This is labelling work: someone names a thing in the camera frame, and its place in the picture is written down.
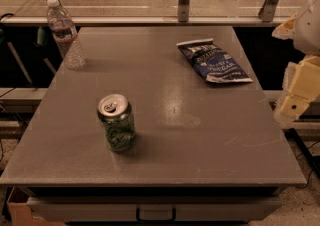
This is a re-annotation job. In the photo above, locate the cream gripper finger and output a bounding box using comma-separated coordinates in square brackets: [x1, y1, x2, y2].
[272, 14, 297, 40]
[274, 55, 320, 123]

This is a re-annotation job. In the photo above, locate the cardboard box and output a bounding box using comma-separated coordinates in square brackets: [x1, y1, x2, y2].
[7, 188, 65, 226]

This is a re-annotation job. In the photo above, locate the green soda can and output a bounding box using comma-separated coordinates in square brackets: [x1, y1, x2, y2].
[97, 94, 135, 152]

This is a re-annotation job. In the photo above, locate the grey table drawer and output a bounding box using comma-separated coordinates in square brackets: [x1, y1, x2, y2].
[27, 197, 281, 224]

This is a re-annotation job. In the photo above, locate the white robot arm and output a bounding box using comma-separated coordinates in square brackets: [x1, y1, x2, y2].
[272, 0, 320, 123]

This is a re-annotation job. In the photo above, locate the clear plastic water bottle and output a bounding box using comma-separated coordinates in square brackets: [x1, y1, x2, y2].
[47, 0, 85, 69]

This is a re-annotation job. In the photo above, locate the blue chip bag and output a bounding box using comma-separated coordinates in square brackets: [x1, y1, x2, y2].
[176, 38, 253, 83]

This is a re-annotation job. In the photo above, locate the black drawer handle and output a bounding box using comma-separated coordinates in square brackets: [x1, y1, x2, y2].
[136, 204, 176, 223]

